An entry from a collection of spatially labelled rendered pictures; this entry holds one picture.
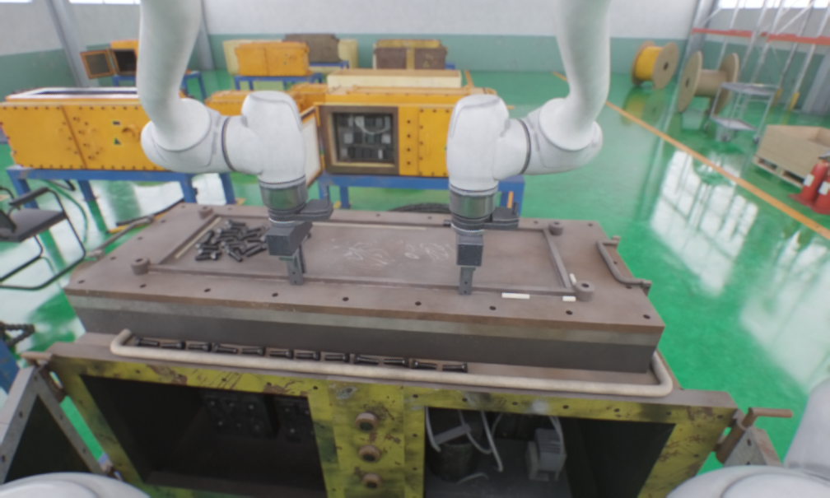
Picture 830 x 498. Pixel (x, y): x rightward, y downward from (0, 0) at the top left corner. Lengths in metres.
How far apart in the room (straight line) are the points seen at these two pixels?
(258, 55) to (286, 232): 9.26
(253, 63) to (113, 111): 6.09
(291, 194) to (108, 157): 3.78
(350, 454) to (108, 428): 0.63
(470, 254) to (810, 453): 0.51
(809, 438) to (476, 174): 0.51
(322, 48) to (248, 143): 11.56
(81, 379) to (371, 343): 0.69
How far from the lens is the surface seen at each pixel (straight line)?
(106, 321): 1.17
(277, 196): 0.80
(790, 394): 3.26
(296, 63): 9.74
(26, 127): 4.93
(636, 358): 0.97
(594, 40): 0.55
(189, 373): 1.03
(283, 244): 0.82
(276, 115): 0.76
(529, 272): 0.98
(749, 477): 0.38
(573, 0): 0.49
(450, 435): 1.16
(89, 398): 1.28
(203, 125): 0.79
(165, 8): 0.55
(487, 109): 0.69
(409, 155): 3.46
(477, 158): 0.70
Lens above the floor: 1.89
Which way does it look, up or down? 30 degrees down
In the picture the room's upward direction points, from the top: straight up
